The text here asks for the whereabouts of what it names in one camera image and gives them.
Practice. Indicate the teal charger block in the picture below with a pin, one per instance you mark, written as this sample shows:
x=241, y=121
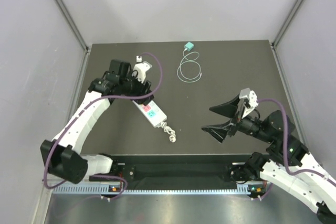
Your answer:
x=188, y=46

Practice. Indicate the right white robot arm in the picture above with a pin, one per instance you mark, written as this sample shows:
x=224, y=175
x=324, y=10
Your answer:
x=288, y=163

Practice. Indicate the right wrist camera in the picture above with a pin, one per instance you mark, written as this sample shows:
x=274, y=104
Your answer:
x=248, y=102

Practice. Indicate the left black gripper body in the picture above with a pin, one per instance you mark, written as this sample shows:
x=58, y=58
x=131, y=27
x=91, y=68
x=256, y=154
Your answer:
x=135, y=86

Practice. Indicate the aluminium frame post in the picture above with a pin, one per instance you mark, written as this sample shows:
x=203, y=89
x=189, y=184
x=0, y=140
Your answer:
x=72, y=25
x=286, y=23

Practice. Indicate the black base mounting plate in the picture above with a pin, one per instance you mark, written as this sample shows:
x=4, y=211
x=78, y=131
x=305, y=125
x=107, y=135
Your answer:
x=177, y=172

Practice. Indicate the white power strip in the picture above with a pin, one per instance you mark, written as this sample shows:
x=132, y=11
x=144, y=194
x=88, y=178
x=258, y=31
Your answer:
x=152, y=113

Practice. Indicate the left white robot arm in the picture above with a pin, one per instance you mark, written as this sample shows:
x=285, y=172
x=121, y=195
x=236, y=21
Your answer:
x=62, y=155

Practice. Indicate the right aluminium frame post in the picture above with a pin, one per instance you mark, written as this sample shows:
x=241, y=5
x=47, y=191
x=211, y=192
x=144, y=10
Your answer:
x=286, y=23

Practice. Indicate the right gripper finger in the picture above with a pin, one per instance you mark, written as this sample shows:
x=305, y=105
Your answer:
x=227, y=109
x=218, y=131

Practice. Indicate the left aluminium frame post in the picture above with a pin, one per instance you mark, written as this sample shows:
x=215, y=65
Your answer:
x=72, y=25

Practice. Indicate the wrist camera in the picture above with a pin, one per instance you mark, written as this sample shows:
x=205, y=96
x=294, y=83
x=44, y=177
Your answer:
x=140, y=69
x=248, y=102

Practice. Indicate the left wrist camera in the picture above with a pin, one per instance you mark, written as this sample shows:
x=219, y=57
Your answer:
x=140, y=69

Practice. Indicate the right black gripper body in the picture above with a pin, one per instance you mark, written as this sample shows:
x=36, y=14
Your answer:
x=249, y=125

